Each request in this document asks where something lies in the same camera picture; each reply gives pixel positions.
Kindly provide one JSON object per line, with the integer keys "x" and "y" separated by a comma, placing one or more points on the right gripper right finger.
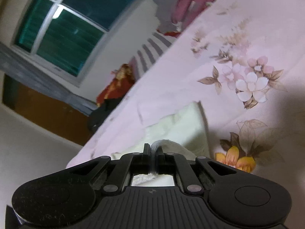
{"x": 179, "y": 167}

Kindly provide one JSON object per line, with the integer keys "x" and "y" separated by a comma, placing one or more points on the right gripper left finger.
{"x": 122, "y": 170}

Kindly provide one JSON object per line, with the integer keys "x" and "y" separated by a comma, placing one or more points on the cream knitted sweater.
{"x": 184, "y": 132}

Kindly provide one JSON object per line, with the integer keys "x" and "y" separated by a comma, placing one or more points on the pile of folded clothes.
{"x": 176, "y": 15}

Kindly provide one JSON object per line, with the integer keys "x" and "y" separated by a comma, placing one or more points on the black garment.
{"x": 98, "y": 116}

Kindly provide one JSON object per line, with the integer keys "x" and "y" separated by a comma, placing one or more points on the brown wooden door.
{"x": 53, "y": 115}

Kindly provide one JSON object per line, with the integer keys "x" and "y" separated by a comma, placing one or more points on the red orange patterned cloth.
{"x": 121, "y": 83}

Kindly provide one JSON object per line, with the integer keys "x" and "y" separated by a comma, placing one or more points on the grey white striped cloth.
{"x": 146, "y": 56}

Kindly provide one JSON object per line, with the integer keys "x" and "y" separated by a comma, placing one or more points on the pink floral bed sheet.
{"x": 243, "y": 61}

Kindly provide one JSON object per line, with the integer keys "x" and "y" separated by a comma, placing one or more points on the left grey curtain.
{"x": 27, "y": 74}

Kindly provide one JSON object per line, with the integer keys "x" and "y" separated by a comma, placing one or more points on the aluminium framed window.
{"x": 78, "y": 39}

